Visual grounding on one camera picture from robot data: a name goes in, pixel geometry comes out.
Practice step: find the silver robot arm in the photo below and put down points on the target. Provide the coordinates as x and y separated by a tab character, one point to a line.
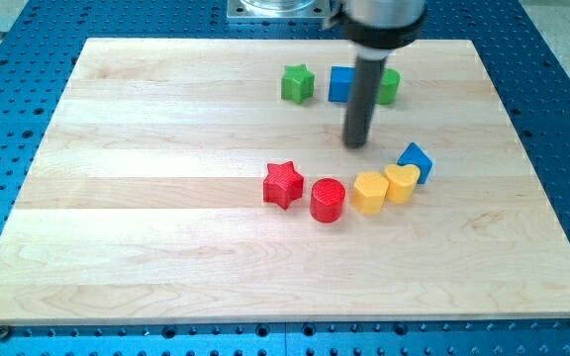
377	27

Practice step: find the red star block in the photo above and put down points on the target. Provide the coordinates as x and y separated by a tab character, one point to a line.
283	184

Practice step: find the green star block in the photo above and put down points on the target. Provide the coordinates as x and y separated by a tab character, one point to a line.
297	83

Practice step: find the red cylinder block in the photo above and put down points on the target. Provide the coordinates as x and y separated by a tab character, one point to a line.
327	198

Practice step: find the yellow hexagon block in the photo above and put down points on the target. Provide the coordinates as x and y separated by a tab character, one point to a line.
369	191

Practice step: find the light wooden board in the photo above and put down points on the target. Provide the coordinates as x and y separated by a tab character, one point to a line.
144	203

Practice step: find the yellow heart block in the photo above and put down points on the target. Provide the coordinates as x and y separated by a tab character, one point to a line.
402	181

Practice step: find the blue cube block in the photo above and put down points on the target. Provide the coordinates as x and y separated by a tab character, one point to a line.
340	82

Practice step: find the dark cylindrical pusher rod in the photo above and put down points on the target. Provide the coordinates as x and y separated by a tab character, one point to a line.
361	102

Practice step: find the blue pentagon block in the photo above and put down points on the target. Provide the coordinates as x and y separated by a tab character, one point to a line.
413	154

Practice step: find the green cylinder block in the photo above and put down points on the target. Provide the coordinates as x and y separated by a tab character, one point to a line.
389	86

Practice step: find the blue perforated table plate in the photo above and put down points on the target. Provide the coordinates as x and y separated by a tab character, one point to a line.
39	45

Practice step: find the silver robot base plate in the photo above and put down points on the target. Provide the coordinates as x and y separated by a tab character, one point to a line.
254	9

